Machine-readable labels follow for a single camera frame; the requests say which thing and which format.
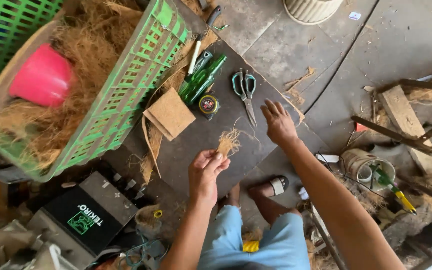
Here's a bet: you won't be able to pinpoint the dirty white bucket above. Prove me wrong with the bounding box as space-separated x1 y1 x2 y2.
341 148 397 193

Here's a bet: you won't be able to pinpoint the green plastic crate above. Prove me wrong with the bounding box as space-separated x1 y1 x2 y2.
0 0 65 80

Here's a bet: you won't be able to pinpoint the light blue shorts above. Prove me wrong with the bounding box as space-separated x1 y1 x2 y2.
197 205 311 270

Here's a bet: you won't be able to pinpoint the large green plastic basket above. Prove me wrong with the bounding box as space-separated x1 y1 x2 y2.
0 0 193 184

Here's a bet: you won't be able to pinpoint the heap of coconut fibre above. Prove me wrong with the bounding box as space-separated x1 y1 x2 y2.
0 0 146 170

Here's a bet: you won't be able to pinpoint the square coir mat piece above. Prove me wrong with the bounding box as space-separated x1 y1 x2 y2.
142 109 172 140
146 87 197 142

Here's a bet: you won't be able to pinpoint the pink plastic pot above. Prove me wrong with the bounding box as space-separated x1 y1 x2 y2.
8 43 77 109

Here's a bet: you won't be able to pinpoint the green glass bottle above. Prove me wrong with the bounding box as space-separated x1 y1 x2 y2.
178 54 228 107

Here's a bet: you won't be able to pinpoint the person's left hand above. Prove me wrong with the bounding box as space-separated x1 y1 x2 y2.
188 149 232 211

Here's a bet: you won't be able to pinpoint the black tool case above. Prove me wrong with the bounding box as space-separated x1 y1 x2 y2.
26 171 140 269

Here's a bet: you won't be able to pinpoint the beige plastic basin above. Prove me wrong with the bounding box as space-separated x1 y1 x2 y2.
0 19 82 117

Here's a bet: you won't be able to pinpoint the white ribbed pot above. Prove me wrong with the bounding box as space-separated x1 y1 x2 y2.
282 0 345 26

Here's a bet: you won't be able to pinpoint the small coconut fibre tuft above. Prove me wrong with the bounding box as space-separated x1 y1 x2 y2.
216 128 244 158

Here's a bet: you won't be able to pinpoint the green yellow screwdriver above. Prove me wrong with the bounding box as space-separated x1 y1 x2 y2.
369 164 418 215

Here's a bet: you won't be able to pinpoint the dark brown work board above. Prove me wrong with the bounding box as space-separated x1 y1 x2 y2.
121 0 307 200

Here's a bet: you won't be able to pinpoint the long coir strip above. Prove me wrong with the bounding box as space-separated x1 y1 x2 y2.
140 115 165 185

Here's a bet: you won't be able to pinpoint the green cable tangle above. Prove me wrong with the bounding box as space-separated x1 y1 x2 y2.
118 235 166 270

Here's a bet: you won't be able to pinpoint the teal handled scissors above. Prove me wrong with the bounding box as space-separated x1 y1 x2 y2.
232 68 258 128

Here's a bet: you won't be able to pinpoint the yellow black tape measure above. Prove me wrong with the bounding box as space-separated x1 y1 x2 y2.
199 93 221 121

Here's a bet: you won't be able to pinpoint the rusty metal frame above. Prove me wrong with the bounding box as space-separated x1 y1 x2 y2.
350 78 432 157

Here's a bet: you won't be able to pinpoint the white handled tool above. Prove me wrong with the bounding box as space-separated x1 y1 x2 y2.
187 39 203 76

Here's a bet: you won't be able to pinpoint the brown sandal with white strap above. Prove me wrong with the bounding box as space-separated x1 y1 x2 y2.
248 175 290 198

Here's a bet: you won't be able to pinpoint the wooden plank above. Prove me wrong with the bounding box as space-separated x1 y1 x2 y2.
377 85 432 175

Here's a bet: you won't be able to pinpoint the yellow coiled wire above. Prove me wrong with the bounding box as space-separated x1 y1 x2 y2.
242 240 260 253

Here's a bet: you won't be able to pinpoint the black handled tool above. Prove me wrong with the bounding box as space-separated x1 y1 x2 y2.
205 5 223 28

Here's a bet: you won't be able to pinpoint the person's right hand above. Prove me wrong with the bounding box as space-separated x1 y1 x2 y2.
260 99 300 147

